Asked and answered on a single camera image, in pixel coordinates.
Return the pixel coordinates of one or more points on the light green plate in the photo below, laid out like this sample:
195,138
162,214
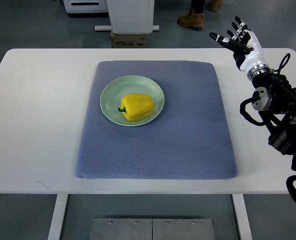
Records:
110,99

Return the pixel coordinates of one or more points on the brown cardboard box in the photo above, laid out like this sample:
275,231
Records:
128,41

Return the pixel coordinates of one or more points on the white table leg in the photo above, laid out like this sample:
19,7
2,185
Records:
58,215
241,217

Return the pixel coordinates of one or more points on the tan work boot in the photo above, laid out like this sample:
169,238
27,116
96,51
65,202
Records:
214,5
194,19

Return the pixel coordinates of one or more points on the white table left leg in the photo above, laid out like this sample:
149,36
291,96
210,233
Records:
58,215

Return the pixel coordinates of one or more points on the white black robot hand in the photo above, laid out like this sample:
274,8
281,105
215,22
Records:
247,50

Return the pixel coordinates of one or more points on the white table right leg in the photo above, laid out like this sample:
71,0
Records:
241,217

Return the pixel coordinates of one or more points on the white appliance with slot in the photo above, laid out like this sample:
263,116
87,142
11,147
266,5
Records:
85,6

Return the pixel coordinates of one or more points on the blue grey cloth mat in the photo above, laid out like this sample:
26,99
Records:
188,140

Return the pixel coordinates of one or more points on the yellow bell pepper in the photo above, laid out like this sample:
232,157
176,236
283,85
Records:
136,106

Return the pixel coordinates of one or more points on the white machine base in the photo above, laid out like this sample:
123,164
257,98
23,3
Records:
130,17

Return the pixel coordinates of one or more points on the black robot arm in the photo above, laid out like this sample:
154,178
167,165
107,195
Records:
273,105

